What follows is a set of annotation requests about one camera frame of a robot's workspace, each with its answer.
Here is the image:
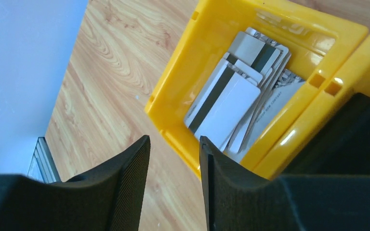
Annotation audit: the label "white striped credit card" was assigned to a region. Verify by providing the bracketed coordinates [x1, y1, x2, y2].
[184, 59, 264, 147]

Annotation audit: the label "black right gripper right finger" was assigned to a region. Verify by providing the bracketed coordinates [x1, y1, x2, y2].
[199, 136, 370, 231]

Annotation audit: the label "white cards in left bin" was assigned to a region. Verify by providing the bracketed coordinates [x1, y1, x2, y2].
[223, 27, 306, 163]

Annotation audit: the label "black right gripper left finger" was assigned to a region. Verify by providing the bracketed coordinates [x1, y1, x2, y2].
[0, 135, 151, 231]

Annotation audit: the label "left yellow plastic bin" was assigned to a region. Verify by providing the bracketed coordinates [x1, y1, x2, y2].
[145, 0, 369, 178]

